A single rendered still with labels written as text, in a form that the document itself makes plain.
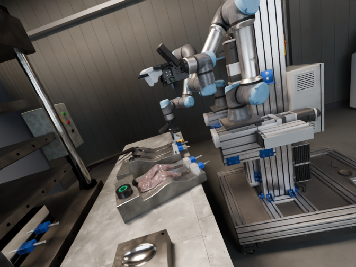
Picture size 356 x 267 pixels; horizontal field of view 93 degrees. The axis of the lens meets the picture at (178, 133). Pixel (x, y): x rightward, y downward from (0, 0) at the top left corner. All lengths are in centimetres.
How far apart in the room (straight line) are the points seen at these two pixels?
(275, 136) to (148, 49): 280
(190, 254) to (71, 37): 377
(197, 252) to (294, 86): 113
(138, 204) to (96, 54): 315
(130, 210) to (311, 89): 133
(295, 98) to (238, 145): 50
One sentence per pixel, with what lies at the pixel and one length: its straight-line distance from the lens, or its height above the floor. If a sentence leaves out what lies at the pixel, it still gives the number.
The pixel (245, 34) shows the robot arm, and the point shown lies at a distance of 98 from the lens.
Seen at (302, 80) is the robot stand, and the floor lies 116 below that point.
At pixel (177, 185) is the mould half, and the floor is 86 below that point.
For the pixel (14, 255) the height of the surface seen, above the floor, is 90.
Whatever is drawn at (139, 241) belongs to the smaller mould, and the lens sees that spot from 78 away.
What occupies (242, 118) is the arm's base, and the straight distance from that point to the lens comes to 111.
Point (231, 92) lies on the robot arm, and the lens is 108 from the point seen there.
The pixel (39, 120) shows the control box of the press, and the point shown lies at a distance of 162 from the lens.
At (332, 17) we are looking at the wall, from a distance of 424.
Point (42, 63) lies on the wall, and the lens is 428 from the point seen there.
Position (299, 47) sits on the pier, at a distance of 371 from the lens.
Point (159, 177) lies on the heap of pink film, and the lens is 101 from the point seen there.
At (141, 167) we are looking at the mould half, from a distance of 129.
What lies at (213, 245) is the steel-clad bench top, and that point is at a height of 80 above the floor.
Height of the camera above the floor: 141
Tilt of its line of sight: 18 degrees down
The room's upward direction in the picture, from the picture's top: 17 degrees counter-clockwise
